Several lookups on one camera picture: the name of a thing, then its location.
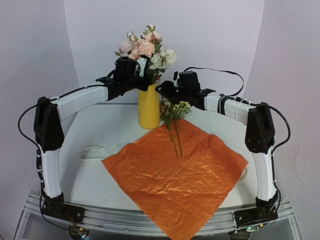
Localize white and pink flowers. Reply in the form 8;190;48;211
114;24;177;85

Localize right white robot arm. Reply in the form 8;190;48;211
155;68;290;230

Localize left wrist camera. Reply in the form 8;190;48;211
136;57;148;78

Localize loose bouquet flower stems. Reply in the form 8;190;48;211
160;99;191;157

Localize orange yellow wrapping paper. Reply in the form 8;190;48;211
101;118;250;240

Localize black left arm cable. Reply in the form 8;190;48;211
17;103;41;151

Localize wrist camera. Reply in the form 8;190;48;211
136;57;148;78
173;71;179;82

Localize yellow ceramic vase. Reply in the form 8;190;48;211
138;83;160;130

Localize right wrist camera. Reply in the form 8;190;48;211
173;71;179;82

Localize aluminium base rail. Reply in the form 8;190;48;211
14;192;302;240

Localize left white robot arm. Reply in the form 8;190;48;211
32;55;150;224

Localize cream printed ribbon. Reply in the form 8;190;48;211
80;145;112;164

